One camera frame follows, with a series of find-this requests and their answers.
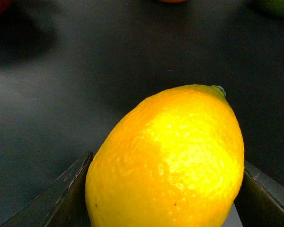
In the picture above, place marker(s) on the large orange front centre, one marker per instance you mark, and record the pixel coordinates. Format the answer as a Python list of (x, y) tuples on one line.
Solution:
[(172, 1)]

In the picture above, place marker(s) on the yellow lemon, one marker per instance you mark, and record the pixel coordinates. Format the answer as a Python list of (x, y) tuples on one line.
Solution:
[(175, 160)]

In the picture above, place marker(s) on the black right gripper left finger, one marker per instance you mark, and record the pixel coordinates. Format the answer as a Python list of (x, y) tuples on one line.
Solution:
[(62, 204)]

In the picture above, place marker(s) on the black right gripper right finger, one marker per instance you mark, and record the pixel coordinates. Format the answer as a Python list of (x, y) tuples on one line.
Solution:
[(260, 202)]

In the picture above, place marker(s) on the green lime front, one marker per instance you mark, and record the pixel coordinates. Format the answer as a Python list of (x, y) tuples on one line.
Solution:
[(271, 7)]

